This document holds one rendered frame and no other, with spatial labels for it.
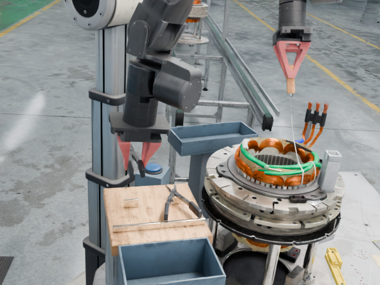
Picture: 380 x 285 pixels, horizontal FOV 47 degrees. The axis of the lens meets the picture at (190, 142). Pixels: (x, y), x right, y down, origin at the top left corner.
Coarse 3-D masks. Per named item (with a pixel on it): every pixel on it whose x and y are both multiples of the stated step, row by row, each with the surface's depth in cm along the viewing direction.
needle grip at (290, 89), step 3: (291, 66) 92; (291, 69) 92; (288, 78) 92; (291, 78) 92; (294, 78) 93; (288, 81) 92; (291, 81) 92; (294, 81) 92; (288, 84) 92; (291, 84) 92; (294, 84) 92; (288, 87) 92; (291, 87) 92; (294, 87) 92; (288, 90) 93; (291, 90) 92; (294, 90) 93; (288, 93) 93
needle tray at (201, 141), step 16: (176, 128) 129; (192, 128) 132; (208, 128) 134; (224, 128) 136; (240, 128) 138; (176, 144) 124; (192, 144) 121; (208, 144) 123; (224, 144) 126; (192, 160) 133; (192, 176) 134; (192, 192) 136
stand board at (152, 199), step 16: (112, 192) 93; (128, 192) 94; (144, 192) 94; (160, 192) 95; (112, 208) 88; (128, 208) 88; (144, 208) 89; (160, 208) 89; (176, 208) 90; (112, 224) 83; (160, 224) 84; (112, 240) 79; (128, 240) 79; (144, 240) 79; (160, 240) 80
